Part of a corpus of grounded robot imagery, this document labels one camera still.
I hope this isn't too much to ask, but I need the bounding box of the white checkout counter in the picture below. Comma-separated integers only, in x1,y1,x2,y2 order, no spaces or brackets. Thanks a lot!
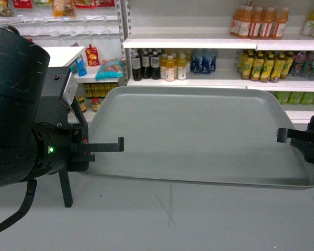
43,47,85,67

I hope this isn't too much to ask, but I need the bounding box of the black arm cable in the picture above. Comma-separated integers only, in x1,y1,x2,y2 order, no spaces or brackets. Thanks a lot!
0,178,38,237

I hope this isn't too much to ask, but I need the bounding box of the red snack pouch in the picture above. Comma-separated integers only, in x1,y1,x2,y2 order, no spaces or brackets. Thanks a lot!
85,44,100,66

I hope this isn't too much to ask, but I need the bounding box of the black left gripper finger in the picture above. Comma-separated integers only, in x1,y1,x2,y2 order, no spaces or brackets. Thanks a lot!
70,137,125,153
58,167,73,208

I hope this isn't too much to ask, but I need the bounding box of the silver rectangular metal tray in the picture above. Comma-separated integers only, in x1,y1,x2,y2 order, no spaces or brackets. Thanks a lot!
87,86,314,189

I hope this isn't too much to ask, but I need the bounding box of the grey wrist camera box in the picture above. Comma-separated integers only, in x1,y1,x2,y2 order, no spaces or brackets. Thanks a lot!
61,68,78,106

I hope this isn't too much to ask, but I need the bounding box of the teal snack bag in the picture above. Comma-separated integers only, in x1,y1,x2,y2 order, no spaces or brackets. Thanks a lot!
95,58,124,81

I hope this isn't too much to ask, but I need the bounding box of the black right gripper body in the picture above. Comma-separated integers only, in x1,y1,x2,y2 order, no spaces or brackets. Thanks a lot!
290,116,314,164

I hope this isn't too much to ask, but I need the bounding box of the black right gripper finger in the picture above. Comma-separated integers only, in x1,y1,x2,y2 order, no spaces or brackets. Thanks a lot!
276,128,310,143

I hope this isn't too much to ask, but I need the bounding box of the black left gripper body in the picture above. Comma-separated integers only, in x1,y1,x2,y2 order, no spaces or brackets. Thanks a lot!
33,67,93,175

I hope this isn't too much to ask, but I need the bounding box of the white metal store shelf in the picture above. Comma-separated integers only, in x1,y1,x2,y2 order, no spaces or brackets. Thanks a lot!
0,0,314,125

